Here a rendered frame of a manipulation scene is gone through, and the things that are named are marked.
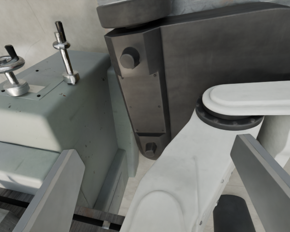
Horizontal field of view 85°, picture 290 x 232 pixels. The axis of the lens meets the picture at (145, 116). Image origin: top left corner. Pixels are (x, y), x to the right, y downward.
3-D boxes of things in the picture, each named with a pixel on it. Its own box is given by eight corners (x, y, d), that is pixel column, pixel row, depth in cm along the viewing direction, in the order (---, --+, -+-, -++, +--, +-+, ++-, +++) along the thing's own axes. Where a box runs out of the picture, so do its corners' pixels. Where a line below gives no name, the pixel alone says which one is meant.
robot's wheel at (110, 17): (172, -12, 47) (166, -8, 32) (173, 8, 50) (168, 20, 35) (111, 2, 52) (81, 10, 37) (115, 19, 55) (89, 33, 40)
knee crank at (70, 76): (52, 20, 54) (39, 23, 49) (68, 21, 53) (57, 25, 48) (70, 78, 68) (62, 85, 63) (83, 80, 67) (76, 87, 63)
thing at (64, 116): (61, 47, 97) (-46, 102, 52) (110, 51, 93) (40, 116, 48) (89, 136, 150) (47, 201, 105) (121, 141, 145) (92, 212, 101)
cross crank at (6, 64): (-4, 43, 53) (-42, 55, 44) (26, 45, 51) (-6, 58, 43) (20, 84, 63) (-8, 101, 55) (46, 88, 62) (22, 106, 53)
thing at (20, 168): (-15, 137, 64) (-48, 163, 55) (63, 152, 59) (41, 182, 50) (37, 192, 97) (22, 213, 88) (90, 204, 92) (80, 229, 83)
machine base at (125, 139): (55, 52, 112) (35, 62, 97) (137, 60, 104) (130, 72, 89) (90, 153, 190) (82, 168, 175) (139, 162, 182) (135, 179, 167)
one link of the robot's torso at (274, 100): (298, 73, 35) (342, 109, 25) (270, 136, 47) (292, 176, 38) (200, 79, 41) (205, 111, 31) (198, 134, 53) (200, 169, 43)
